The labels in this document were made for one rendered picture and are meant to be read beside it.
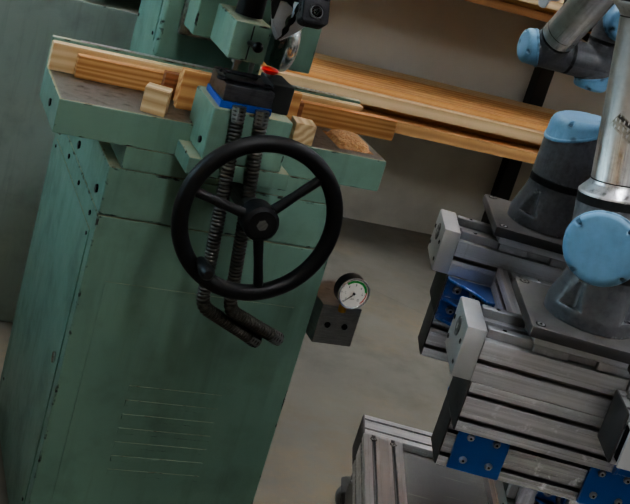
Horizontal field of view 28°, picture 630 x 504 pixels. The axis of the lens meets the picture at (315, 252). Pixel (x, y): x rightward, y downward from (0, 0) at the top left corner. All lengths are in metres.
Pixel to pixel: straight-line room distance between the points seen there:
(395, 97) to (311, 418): 1.49
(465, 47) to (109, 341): 2.90
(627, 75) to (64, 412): 1.17
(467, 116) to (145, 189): 2.43
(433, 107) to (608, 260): 2.64
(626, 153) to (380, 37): 3.03
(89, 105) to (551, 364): 0.86
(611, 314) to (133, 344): 0.85
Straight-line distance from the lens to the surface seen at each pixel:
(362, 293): 2.28
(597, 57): 2.72
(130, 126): 2.12
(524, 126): 4.58
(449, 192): 5.07
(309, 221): 2.26
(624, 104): 1.81
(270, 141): 1.98
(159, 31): 2.45
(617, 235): 1.81
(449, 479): 2.75
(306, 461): 3.07
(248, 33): 2.24
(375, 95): 4.31
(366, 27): 4.76
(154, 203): 2.17
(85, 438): 2.36
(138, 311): 2.25
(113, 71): 2.25
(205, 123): 2.07
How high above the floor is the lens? 1.44
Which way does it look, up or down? 19 degrees down
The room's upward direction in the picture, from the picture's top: 17 degrees clockwise
